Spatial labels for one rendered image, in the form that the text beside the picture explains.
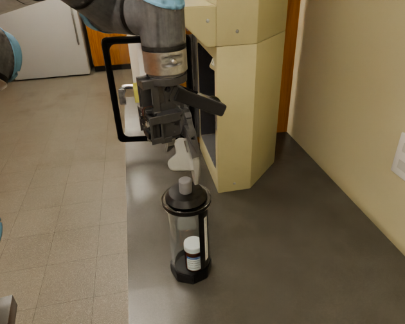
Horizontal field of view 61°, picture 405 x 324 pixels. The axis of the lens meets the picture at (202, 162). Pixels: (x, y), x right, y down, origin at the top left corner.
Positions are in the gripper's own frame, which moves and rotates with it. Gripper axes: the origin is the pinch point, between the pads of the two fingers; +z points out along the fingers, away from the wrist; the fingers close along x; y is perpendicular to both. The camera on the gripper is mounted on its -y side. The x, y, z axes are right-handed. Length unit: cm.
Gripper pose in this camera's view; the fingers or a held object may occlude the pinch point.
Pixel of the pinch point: (184, 166)
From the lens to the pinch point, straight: 71.6
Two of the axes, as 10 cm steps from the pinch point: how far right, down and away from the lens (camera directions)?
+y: -9.0, 2.5, -3.6
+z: 0.3, 8.6, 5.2
